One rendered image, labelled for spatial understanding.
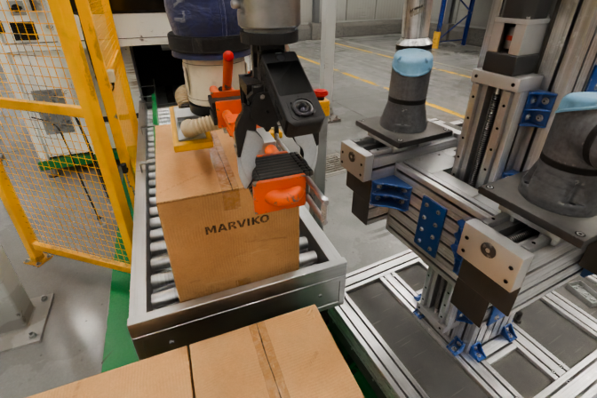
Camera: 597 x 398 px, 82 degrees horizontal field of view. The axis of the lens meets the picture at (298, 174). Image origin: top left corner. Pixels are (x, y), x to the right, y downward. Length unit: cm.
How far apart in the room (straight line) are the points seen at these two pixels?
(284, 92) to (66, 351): 179
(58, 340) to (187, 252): 113
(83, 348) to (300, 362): 120
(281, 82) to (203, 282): 86
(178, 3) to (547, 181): 91
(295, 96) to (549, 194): 62
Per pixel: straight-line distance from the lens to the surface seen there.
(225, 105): 77
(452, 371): 156
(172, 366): 112
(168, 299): 129
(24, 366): 208
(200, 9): 93
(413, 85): 111
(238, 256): 112
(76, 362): 197
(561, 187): 87
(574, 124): 83
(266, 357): 108
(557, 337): 185
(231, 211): 102
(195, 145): 93
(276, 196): 46
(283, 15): 42
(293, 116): 37
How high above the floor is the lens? 145
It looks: 29 degrees down
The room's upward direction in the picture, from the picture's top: straight up
